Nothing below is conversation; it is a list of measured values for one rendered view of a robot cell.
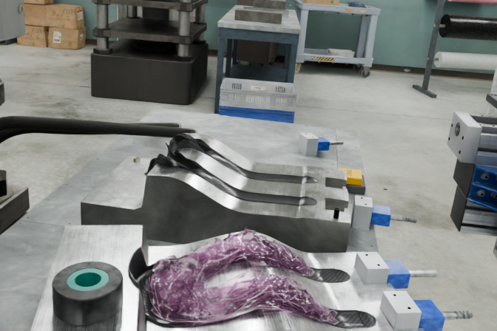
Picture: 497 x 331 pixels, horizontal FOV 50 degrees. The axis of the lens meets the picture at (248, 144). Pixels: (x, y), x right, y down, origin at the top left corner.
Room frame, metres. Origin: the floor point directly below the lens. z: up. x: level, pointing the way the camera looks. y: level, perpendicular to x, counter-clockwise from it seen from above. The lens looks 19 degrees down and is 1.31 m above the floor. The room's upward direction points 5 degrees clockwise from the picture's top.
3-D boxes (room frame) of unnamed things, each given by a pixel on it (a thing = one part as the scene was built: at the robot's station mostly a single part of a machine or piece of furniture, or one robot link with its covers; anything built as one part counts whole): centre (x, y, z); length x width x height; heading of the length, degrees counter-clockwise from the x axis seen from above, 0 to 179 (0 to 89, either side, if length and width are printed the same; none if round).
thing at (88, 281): (0.54, 0.17, 0.93); 0.08 x 0.08 x 0.04
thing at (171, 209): (1.01, 0.04, 0.87); 0.50 x 0.26 x 0.14; 84
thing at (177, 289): (0.65, 0.00, 0.90); 0.26 x 0.18 x 0.08; 101
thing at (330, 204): (0.92, -0.18, 0.87); 0.05 x 0.05 x 0.04; 84
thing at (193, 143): (0.99, 0.03, 0.92); 0.35 x 0.16 x 0.09; 84
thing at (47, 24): (7.21, 2.76, 0.42); 0.86 x 0.33 x 0.83; 88
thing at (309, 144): (1.47, -0.21, 0.83); 0.13 x 0.05 x 0.05; 112
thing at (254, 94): (4.24, -0.04, 0.28); 0.61 x 0.41 x 0.15; 88
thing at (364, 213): (1.02, -0.30, 0.83); 0.13 x 0.05 x 0.05; 81
